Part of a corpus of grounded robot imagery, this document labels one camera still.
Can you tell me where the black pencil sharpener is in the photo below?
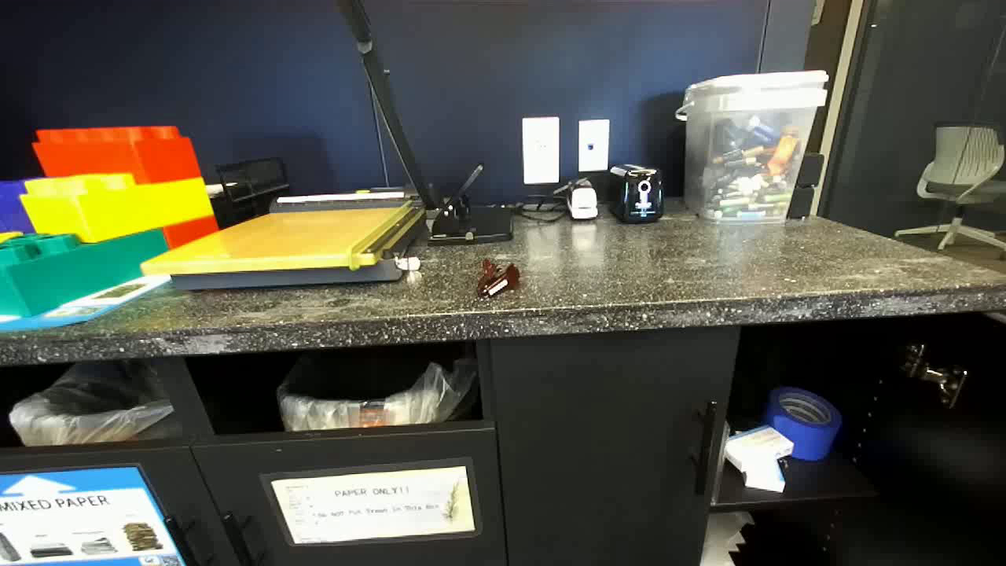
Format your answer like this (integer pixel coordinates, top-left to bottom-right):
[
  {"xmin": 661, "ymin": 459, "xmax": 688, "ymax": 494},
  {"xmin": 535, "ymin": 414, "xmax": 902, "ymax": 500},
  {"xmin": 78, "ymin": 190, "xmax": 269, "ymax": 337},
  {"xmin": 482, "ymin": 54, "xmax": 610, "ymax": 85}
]
[{"xmin": 610, "ymin": 164, "xmax": 663, "ymax": 224}]

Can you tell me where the blue plastic tray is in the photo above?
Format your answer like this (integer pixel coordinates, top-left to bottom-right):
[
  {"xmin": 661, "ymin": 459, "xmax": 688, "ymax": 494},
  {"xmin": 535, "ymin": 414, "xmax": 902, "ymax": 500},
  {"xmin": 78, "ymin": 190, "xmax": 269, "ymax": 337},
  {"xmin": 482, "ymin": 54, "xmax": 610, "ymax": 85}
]
[{"xmin": 0, "ymin": 179, "xmax": 30, "ymax": 233}]

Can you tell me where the small white device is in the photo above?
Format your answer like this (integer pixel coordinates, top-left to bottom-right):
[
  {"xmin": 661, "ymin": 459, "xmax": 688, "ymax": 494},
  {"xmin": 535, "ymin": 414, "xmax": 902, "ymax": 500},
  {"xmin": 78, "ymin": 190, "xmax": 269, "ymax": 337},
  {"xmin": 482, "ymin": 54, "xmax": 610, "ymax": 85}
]
[{"xmin": 559, "ymin": 175, "xmax": 601, "ymax": 224}]

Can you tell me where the clear plastic tub with lid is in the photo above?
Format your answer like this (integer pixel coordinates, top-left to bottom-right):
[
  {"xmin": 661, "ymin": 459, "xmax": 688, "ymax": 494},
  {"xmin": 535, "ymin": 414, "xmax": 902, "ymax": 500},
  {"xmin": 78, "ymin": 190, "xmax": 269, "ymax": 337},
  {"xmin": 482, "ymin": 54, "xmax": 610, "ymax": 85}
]
[{"xmin": 677, "ymin": 70, "xmax": 829, "ymax": 221}]

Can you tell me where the mixed paper bin door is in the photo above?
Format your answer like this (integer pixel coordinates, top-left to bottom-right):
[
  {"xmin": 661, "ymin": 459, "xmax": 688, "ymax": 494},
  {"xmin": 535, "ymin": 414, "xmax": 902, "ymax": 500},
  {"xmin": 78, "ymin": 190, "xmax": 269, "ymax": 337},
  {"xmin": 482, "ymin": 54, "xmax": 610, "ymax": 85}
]
[{"xmin": 0, "ymin": 448, "xmax": 239, "ymax": 566}]

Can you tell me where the white wall outlet plate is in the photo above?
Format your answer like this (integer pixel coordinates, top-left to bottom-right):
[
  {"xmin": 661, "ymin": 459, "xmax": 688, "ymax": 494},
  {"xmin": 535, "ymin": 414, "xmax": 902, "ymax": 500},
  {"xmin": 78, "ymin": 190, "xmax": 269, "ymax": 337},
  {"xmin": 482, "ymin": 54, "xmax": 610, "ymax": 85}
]
[
  {"xmin": 577, "ymin": 120, "xmax": 610, "ymax": 172},
  {"xmin": 522, "ymin": 115, "xmax": 559, "ymax": 186}
]

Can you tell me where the small red-brown clip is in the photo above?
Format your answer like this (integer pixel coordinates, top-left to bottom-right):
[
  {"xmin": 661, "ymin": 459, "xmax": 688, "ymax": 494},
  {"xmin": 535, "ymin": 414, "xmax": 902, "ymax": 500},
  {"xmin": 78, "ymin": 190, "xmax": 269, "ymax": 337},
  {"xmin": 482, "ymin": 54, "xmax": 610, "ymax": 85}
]
[{"xmin": 479, "ymin": 262, "xmax": 522, "ymax": 298}]

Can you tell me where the green plastic tray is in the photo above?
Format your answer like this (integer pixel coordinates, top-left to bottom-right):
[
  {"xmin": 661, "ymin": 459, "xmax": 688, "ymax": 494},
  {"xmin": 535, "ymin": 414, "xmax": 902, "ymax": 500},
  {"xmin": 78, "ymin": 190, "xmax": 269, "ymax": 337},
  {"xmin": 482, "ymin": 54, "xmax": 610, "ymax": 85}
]
[{"xmin": 0, "ymin": 231, "xmax": 167, "ymax": 317}]

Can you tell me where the blue painter tape roll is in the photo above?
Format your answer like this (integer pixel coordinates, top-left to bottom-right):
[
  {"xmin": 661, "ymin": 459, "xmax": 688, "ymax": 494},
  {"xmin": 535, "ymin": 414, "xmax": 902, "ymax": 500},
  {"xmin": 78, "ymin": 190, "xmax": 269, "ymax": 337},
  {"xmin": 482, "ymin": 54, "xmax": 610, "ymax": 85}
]
[{"xmin": 764, "ymin": 387, "xmax": 843, "ymax": 463}]

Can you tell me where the yellow plastic tray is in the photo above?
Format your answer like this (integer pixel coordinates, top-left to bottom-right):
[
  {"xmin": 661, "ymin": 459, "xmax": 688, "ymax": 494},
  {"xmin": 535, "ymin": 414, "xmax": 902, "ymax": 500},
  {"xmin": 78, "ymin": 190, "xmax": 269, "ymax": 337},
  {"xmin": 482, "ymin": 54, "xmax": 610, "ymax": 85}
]
[{"xmin": 18, "ymin": 172, "xmax": 214, "ymax": 241}]

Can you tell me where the black wire desk organizer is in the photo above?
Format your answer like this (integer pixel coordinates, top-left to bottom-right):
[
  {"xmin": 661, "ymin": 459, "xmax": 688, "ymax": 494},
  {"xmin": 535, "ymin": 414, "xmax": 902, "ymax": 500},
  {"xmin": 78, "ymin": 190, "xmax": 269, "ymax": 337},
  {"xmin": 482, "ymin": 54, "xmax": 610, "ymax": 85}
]
[{"xmin": 209, "ymin": 158, "xmax": 291, "ymax": 227}]

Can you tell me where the yellow paper cutter board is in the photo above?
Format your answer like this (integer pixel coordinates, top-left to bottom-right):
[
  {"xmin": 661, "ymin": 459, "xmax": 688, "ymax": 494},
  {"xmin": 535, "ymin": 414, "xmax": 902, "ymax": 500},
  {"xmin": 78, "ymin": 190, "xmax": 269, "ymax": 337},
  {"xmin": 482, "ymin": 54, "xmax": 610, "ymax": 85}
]
[{"xmin": 141, "ymin": 199, "xmax": 424, "ymax": 288}]

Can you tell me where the black cabinet door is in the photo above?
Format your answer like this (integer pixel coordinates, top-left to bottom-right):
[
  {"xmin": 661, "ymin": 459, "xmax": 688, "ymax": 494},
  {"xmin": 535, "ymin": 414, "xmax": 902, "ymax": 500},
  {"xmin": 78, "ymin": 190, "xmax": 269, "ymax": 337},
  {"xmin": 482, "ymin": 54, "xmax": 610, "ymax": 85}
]
[
  {"xmin": 488, "ymin": 329, "xmax": 740, "ymax": 566},
  {"xmin": 835, "ymin": 313, "xmax": 1006, "ymax": 566}
]

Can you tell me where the white bin liner bag left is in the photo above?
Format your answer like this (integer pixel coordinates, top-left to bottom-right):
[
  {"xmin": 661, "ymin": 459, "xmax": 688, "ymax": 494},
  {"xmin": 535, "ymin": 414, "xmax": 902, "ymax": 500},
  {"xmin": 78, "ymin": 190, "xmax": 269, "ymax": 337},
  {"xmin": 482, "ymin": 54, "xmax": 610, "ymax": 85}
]
[{"xmin": 10, "ymin": 363, "xmax": 179, "ymax": 448}]

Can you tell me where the left white wall outlet plate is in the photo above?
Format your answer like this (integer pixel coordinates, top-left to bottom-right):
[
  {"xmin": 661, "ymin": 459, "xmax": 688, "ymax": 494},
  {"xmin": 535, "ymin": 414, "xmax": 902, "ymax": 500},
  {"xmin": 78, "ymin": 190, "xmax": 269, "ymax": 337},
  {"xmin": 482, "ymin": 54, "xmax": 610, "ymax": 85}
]
[{"xmin": 522, "ymin": 115, "xmax": 559, "ymax": 186}]

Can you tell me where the white bin liner bag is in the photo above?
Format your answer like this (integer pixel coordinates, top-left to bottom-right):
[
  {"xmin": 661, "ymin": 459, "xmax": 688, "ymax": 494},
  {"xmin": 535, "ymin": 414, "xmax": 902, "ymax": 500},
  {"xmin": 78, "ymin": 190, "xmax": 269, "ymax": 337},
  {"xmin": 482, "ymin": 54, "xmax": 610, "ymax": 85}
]
[
  {"xmin": 10, "ymin": 363, "xmax": 179, "ymax": 448},
  {"xmin": 277, "ymin": 359, "xmax": 479, "ymax": 432}
]

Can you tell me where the right white wall outlet plate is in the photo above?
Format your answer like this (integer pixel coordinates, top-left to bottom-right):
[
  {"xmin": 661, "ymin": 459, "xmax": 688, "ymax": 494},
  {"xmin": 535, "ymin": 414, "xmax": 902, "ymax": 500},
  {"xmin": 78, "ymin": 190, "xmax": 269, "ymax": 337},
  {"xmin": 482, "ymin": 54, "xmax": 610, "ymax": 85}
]
[{"xmin": 577, "ymin": 120, "xmax": 610, "ymax": 172}]

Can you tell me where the black hole punch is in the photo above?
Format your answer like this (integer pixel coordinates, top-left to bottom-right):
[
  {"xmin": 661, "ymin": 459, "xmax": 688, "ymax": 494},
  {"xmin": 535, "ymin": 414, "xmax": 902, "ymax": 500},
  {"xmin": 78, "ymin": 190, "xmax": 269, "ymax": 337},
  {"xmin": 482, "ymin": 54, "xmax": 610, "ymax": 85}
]
[{"xmin": 427, "ymin": 167, "xmax": 512, "ymax": 244}]

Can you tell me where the white paper stack on shelf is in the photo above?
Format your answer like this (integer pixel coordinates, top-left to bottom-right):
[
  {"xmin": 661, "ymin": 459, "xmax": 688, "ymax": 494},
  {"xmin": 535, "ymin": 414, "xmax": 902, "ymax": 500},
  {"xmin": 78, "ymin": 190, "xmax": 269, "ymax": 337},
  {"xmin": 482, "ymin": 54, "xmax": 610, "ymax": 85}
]
[{"xmin": 727, "ymin": 425, "xmax": 793, "ymax": 494}]

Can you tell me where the white bin liner bag right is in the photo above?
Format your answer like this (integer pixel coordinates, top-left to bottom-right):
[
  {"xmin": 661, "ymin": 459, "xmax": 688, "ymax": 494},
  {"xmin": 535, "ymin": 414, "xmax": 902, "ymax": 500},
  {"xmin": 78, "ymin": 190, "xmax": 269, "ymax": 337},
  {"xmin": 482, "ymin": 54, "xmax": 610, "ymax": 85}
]
[{"xmin": 277, "ymin": 359, "xmax": 479, "ymax": 432}]

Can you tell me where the grey office chair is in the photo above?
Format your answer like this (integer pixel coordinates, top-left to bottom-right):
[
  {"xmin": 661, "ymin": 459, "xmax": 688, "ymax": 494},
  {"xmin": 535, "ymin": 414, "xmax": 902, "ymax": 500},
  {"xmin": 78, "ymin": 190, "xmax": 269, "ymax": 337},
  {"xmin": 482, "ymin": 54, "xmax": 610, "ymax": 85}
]
[{"xmin": 897, "ymin": 127, "xmax": 1006, "ymax": 252}]

